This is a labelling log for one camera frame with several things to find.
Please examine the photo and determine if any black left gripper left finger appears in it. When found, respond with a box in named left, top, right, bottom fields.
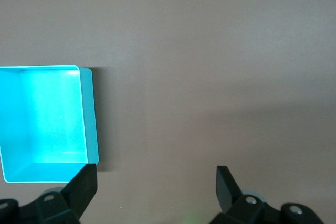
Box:
left=0, top=163, right=99, bottom=224

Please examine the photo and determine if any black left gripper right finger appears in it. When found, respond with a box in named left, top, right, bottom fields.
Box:
left=209, top=165, right=323, bottom=224

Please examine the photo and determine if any teal plastic storage box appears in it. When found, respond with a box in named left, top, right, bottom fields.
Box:
left=0, top=63, right=100, bottom=184

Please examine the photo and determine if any brown table mat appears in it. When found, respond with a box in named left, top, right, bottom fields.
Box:
left=0, top=0, right=336, bottom=224

